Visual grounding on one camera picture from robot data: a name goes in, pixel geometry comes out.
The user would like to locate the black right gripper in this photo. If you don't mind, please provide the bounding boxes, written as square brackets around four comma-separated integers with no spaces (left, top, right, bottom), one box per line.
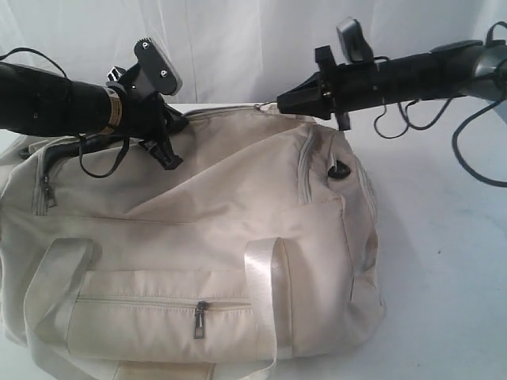
[276,45,376,131]

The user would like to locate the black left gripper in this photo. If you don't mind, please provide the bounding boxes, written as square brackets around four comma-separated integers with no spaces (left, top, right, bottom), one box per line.
[107,66,188,170]

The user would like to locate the cream duffel bag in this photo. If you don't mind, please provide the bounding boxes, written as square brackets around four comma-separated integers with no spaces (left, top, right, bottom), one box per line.
[1,107,384,379]

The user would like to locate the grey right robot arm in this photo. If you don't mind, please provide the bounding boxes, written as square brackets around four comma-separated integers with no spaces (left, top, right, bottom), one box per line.
[276,40,506,131]

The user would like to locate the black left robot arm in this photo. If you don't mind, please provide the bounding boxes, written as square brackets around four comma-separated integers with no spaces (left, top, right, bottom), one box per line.
[1,63,187,170]

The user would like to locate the white backdrop curtain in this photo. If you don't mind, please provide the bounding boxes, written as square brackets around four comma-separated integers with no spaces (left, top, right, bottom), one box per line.
[0,0,507,106]

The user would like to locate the dark front pocket zipper pull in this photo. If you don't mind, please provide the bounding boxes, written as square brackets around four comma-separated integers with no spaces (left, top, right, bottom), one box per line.
[193,301,210,340]

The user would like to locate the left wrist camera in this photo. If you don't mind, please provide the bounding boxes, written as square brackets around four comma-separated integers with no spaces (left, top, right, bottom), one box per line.
[106,38,182,100]

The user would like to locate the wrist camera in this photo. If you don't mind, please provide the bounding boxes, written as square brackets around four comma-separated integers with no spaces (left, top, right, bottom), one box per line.
[336,17,374,64]
[106,38,182,100]

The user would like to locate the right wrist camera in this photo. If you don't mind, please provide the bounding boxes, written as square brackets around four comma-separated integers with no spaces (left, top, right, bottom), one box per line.
[336,17,374,64]

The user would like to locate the black plastic D-ring right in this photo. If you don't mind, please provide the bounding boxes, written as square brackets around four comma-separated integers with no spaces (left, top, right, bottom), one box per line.
[326,161,351,181]

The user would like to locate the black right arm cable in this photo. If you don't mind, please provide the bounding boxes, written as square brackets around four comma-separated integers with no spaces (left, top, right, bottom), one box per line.
[372,21,507,187]

